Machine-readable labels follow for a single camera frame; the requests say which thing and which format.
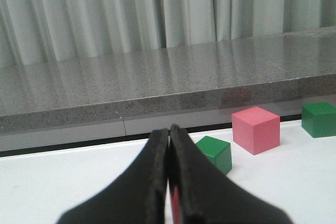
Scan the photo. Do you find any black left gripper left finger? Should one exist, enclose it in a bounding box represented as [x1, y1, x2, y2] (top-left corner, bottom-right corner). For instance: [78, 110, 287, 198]
[58, 129, 168, 223]

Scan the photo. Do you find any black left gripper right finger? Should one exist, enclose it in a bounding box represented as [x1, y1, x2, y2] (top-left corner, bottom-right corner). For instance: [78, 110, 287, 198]
[168, 124, 292, 223]

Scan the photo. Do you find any small green wooden cube left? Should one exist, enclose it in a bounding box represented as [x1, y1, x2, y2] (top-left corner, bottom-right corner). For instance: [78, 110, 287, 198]
[196, 136, 233, 175]

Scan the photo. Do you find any pink wooden cube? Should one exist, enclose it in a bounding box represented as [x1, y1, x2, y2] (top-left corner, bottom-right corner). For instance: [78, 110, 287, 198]
[232, 106, 280, 155]

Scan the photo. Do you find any green wooden cube right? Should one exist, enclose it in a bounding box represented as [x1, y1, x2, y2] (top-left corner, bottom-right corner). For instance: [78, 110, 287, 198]
[301, 102, 335, 138]

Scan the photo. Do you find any grey stone counter ledge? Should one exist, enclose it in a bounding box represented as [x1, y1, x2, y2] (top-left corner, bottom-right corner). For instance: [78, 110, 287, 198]
[1, 26, 335, 134]

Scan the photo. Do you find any pale green curtain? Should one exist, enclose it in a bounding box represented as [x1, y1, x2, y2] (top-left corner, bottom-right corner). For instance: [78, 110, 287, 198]
[1, 0, 335, 68]

